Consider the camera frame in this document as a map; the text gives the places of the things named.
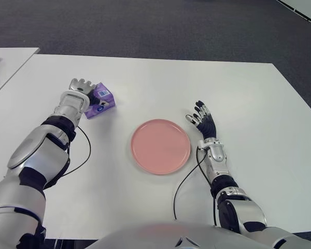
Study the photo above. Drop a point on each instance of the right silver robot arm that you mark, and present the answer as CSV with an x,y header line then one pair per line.
x,y
248,210

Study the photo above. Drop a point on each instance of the silver robot torso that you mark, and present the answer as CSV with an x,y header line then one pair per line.
x,y
155,236

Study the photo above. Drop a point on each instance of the pink round plate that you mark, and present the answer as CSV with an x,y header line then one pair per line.
x,y
160,146

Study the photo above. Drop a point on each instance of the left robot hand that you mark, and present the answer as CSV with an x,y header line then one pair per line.
x,y
80,85

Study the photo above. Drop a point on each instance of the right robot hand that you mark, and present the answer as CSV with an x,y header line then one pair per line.
x,y
207,125

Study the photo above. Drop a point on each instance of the purple tissue paper pack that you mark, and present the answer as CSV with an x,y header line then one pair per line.
x,y
107,101

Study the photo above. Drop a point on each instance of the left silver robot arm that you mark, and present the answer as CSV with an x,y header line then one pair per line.
x,y
33,147

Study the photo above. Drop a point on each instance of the white side table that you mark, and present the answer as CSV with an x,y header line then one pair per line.
x,y
10,62

